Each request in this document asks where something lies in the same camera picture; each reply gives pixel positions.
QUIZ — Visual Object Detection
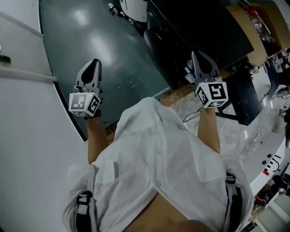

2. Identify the black and grey harness strap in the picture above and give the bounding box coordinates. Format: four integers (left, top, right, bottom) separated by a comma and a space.
224, 171, 243, 232
75, 164, 98, 232

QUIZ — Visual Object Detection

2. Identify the white curved counter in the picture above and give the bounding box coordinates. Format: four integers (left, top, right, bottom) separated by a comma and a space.
248, 135, 286, 196

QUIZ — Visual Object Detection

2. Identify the brown cardboard box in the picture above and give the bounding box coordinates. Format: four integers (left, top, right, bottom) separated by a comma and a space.
226, 0, 290, 64

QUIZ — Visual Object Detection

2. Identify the white round machine base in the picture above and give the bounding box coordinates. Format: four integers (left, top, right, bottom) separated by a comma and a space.
119, 0, 148, 23

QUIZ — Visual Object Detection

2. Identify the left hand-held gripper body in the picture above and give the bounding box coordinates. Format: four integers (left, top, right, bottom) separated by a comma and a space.
68, 80, 105, 121

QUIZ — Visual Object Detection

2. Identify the black office chair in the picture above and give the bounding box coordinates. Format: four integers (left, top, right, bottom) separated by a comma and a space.
143, 26, 175, 71

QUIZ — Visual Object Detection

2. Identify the large black desk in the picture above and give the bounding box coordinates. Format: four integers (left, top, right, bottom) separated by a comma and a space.
146, 0, 255, 89

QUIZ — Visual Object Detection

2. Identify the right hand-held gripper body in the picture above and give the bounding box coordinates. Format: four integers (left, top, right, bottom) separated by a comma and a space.
193, 72, 228, 109

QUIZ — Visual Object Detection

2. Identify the person's right forearm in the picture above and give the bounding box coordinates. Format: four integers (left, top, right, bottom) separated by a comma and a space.
197, 106, 222, 154

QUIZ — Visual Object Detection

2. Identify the black floor cable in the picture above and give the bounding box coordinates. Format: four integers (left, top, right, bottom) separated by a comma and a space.
182, 108, 202, 124

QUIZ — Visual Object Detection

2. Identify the white cabinet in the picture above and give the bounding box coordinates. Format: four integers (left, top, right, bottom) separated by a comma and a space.
0, 10, 57, 82

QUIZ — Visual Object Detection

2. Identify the person's left forearm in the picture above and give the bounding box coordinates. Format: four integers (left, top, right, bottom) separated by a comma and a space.
87, 115, 110, 165

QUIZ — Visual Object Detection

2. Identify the black low cabinet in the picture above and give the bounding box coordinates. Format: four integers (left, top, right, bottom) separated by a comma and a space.
214, 64, 261, 126

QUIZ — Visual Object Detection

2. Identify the person's white shirt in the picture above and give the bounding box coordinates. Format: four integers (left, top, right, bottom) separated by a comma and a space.
62, 96, 255, 232

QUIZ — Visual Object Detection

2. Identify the white table with dark rim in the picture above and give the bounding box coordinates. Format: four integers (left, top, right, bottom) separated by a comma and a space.
0, 74, 89, 232

